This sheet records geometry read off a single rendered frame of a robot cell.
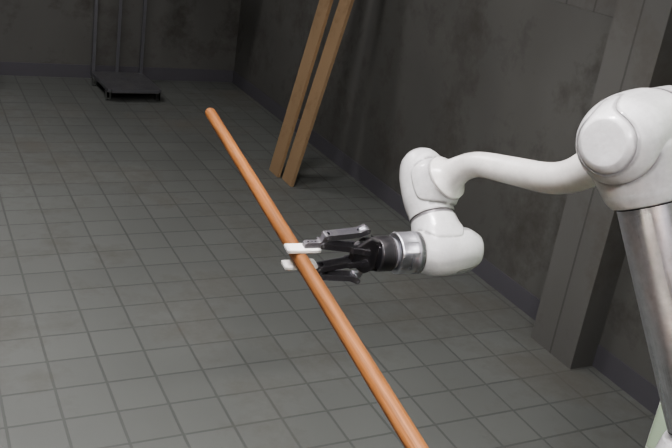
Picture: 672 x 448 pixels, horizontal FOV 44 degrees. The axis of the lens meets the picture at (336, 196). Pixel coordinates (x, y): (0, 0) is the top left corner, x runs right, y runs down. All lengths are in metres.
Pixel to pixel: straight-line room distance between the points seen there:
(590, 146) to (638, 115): 0.08
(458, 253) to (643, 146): 0.61
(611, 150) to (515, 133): 3.37
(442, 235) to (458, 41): 3.41
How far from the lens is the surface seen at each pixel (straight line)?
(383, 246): 1.73
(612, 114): 1.31
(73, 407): 3.45
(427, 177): 1.81
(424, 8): 5.45
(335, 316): 1.50
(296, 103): 5.89
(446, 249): 1.77
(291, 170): 5.85
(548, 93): 4.47
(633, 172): 1.31
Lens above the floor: 2.00
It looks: 20 degrees down
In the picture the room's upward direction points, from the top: 9 degrees clockwise
